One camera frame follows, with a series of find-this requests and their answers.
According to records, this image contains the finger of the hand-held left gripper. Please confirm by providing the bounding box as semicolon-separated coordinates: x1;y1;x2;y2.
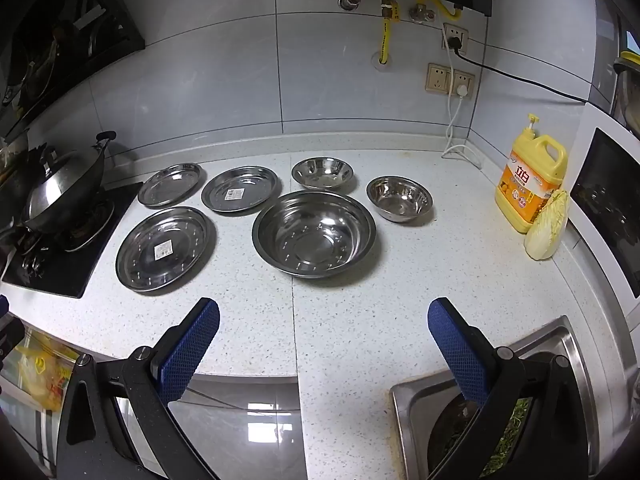
0;294;26;376

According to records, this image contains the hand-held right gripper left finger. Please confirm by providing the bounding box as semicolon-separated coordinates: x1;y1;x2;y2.
52;297;221;480

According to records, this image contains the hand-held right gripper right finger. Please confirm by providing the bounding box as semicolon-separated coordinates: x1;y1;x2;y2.
427;297;601;480

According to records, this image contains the large labelled steel plate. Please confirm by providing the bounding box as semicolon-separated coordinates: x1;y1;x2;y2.
115;206;216;292

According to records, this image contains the small steel bowl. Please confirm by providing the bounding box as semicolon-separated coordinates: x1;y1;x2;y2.
366;176;434;223
291;157;356;192

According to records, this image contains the medium labelled steel plate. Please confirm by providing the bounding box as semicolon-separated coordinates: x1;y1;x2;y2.
201;166;280;214

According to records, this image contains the small plain steel plate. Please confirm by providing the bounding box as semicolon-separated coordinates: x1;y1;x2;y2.
137;162;205;208

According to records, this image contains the large steel bowl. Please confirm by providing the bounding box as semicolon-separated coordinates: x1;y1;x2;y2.
252;190;377;278

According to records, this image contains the steel kitchen sink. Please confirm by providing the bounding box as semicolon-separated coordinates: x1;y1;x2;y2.
389;315;601;480

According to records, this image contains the black gas stove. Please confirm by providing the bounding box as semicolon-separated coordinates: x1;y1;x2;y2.
0;180;144;299

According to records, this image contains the napa cabbage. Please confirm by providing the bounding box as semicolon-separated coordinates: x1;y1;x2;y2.
524;189;571;261

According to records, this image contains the steel wok with lid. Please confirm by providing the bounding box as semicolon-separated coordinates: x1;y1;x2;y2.
20;131;117;233

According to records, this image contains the yellow detergent bottle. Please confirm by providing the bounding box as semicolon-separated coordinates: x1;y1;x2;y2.
495;114;568;234

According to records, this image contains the microwave oven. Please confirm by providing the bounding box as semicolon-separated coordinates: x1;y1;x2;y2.
570;127;640;298

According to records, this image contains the black range hood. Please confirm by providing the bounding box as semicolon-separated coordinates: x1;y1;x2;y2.
0;0;146;136

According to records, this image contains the white power cable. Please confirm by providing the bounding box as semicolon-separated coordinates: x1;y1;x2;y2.
440;25;483;168

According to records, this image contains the double wall socket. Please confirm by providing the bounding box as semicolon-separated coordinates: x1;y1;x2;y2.
426;62;475;96

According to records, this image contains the black power cable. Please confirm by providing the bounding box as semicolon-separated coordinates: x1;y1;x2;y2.
447;35;596;106

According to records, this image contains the single wall socket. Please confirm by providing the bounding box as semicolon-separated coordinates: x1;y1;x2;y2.
441;22;471;56

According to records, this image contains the long yellow gas hose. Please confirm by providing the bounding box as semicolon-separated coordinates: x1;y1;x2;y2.
378;2;401;66

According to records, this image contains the short yellow hose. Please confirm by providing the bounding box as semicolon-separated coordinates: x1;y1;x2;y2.
419;0;463;20

